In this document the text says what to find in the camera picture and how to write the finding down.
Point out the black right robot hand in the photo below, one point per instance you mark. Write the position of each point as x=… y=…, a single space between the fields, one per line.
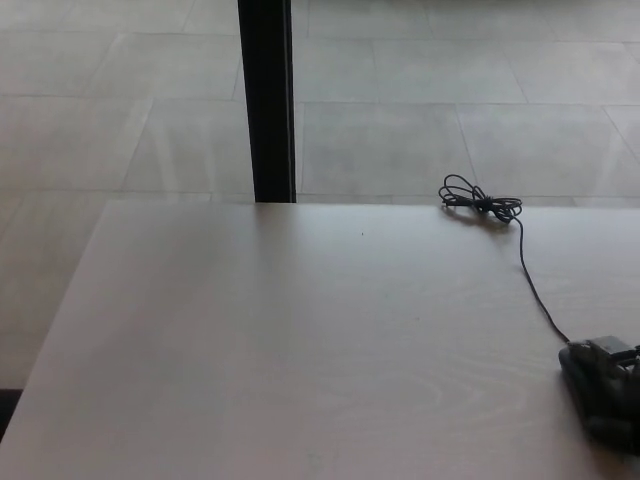
x=617 y=367

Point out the black vertical frame post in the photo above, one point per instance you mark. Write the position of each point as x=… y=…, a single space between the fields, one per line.
x=267 y=100

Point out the black computer mouse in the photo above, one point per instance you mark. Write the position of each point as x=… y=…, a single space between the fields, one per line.
x=568 y=367

